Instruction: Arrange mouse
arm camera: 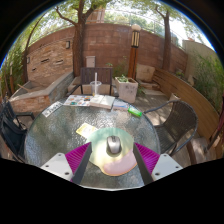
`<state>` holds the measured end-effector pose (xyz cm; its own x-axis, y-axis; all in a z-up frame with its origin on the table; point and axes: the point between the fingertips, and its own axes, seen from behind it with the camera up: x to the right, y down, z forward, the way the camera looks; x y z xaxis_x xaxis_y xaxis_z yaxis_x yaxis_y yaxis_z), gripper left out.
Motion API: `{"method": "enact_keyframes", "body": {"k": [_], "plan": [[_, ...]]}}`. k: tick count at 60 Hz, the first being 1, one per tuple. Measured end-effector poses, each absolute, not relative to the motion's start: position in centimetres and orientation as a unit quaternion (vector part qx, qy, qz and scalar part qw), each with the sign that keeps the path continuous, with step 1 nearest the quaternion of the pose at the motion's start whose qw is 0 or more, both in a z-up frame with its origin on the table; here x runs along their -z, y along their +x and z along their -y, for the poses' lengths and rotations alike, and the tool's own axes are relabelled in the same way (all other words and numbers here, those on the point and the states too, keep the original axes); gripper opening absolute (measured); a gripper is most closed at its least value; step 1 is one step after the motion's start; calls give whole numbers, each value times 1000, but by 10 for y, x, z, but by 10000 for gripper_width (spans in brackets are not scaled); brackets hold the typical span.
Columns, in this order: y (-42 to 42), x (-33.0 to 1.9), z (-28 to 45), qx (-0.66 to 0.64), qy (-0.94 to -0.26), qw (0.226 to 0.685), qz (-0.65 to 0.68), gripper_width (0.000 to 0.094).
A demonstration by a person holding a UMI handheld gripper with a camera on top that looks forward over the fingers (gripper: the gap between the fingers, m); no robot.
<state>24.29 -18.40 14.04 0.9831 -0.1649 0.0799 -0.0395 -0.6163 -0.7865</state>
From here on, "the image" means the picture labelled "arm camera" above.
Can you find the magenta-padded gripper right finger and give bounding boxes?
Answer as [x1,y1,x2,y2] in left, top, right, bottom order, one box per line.
[132,142,184,186]

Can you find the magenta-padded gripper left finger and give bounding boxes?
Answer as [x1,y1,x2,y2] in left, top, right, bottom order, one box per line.
[39,142,93,185]

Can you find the grey black computer mouse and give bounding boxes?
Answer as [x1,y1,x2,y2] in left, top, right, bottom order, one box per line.
[105,135,122,155]

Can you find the pale green round mouse pad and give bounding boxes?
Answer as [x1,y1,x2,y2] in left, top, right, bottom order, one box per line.
[85,127,138,177]

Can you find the yellow printed card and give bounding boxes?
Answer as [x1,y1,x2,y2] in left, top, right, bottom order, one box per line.
[75,122,99,139]

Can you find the dark wicker chair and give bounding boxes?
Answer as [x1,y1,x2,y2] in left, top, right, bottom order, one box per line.
[143,99,199,158]

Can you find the white license plate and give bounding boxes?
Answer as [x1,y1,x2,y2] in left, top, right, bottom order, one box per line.
[41,100,64,118]

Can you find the black metal chair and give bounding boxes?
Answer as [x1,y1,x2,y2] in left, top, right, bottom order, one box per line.
[0,99,36,163]

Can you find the green tube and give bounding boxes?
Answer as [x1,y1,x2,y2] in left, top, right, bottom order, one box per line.
[127,106,144,118]

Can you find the stone raised bed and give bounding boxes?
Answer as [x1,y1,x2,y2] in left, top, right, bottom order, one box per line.
[9,70,75,116]

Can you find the curved wooden bench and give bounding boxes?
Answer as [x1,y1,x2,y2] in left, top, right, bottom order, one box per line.
[152,68,224,141]

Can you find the white blue booklet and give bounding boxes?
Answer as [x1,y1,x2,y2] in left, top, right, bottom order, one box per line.
[112,100,130,112]

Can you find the white book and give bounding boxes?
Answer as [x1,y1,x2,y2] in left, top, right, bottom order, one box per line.
[89,94,116,110]

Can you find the concrete planter with plant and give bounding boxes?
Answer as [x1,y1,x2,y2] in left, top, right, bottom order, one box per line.
[114,74,139,104]

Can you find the clear plastic cup with straw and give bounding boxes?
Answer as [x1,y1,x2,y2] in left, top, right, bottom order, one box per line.
[89,72,102,97]

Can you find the beige stone slab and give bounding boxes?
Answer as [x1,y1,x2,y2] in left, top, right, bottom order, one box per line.
[135,63,156,83]

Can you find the dark wooden slat chair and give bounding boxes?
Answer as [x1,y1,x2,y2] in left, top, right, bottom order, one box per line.
[68,67,114,96]

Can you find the large tree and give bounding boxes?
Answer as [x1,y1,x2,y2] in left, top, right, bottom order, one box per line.
[54,0,101,78]

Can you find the slender tree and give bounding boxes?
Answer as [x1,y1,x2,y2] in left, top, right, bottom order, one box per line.
[154,4,174,71]

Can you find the grey wall box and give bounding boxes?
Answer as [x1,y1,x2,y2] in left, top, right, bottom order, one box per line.
[85,55,97,68]

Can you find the wooden garden lamp post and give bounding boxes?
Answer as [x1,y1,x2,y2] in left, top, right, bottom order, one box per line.
[127,23,142,80]

